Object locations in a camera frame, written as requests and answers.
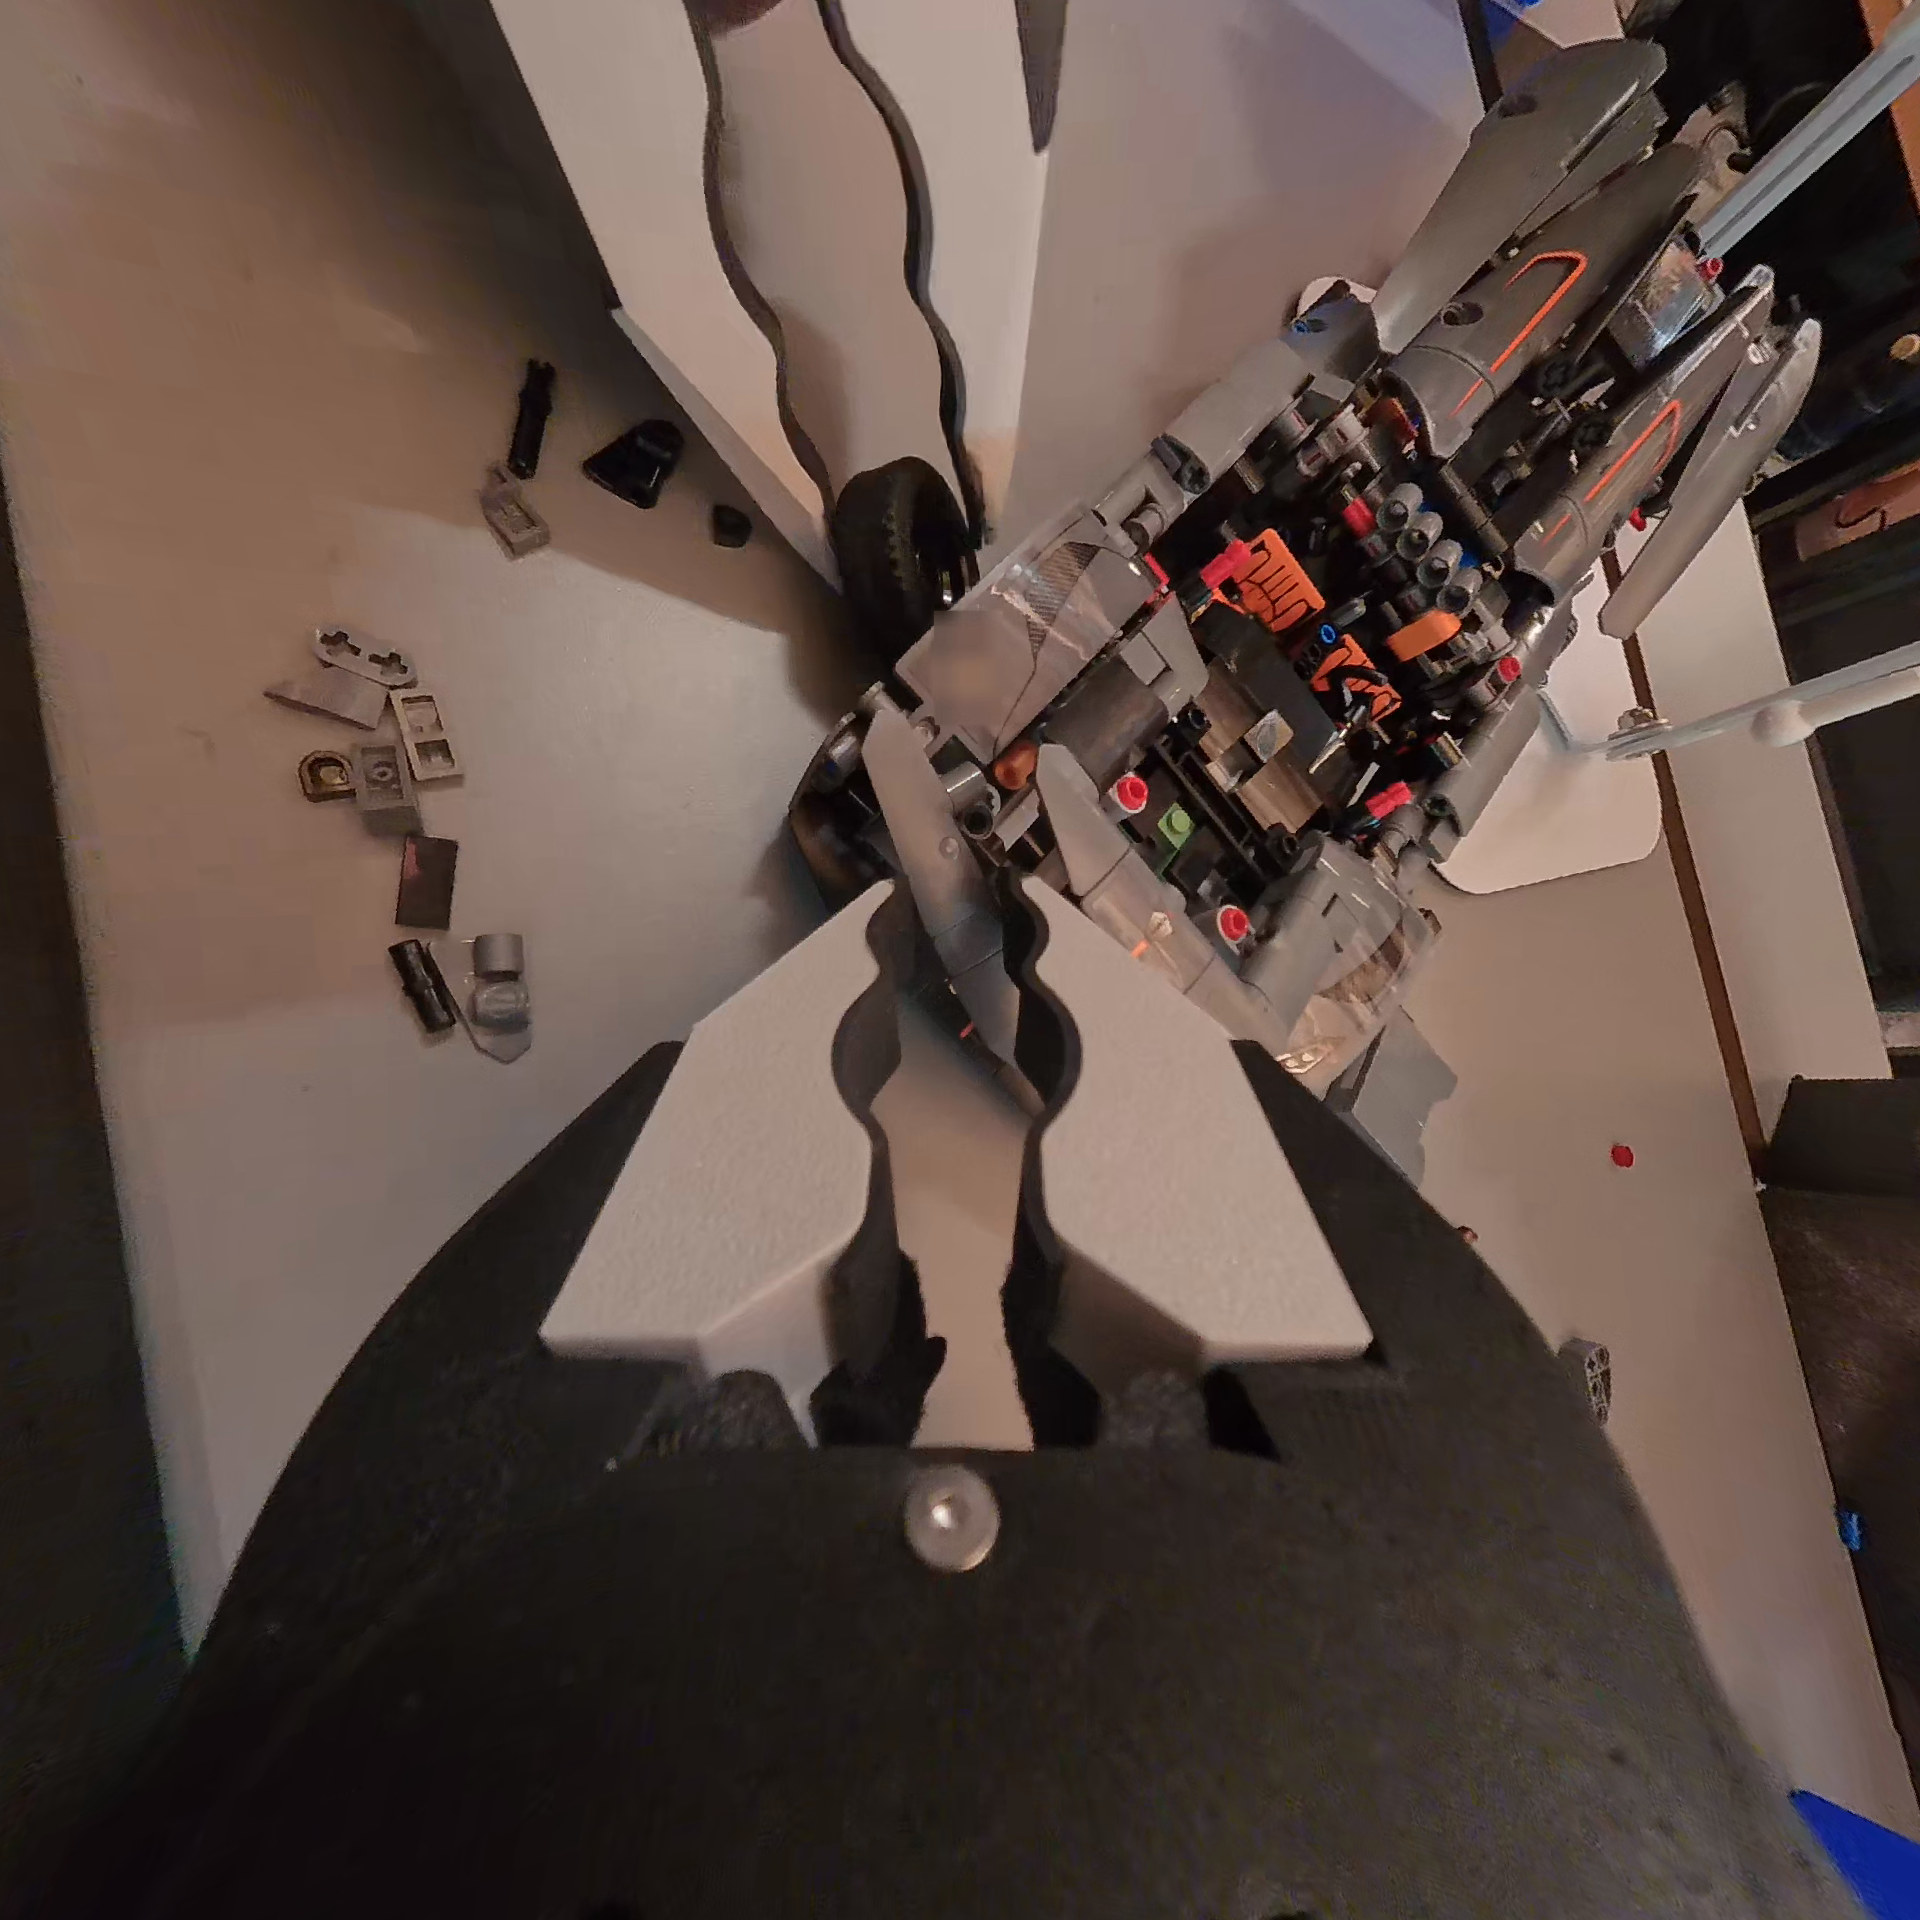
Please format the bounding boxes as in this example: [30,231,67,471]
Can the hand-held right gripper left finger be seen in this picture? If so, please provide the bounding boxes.
[538,877,951,1451]

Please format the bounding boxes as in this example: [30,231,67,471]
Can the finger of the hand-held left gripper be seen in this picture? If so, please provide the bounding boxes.
[836,0,1050,544]
[496,0,847,591]

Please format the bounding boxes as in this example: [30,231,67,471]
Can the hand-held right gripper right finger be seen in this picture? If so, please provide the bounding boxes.
[997,871,1372,1451]

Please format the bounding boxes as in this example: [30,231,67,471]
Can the small black lego wheel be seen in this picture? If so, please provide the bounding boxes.
[832,457,988,663]

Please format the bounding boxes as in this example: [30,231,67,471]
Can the grey lego car model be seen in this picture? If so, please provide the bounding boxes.
[786,36,1825,1142]

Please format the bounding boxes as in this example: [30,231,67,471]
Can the grey lego piece square holes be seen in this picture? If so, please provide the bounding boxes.
[390,686,468,784]

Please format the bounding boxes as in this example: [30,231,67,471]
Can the light grey curved lego slope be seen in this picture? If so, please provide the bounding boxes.
[264,666,395,731]

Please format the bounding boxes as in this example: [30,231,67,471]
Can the lego set cardboard box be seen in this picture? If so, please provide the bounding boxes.
[1753,1070,1920,1517]

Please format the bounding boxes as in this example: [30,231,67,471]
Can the white rounded board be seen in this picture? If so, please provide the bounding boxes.
[1434,660,1670,898]

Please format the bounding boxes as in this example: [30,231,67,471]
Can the blue plastic box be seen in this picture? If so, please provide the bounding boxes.
[1790,1787,1920,1920]

